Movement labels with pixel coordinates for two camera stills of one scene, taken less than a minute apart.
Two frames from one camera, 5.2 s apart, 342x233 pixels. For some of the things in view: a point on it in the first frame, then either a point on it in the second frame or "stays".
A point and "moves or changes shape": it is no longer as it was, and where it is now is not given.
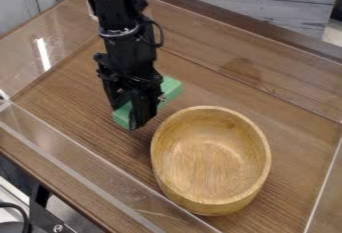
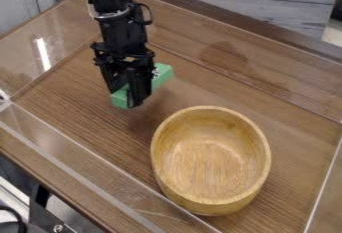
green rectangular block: [169, 87] moves or changes shape
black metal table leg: [42, 221] stays
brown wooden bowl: [209, 159] stays
